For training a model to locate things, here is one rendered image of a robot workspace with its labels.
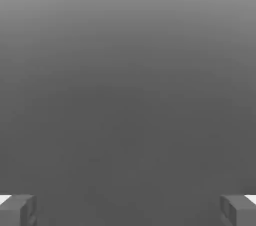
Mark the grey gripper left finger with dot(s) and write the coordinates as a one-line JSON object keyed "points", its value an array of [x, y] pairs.
{"points": [[14, 212]]}

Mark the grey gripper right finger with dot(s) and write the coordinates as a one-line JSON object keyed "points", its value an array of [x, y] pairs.
{"points": [[242, 212]]}

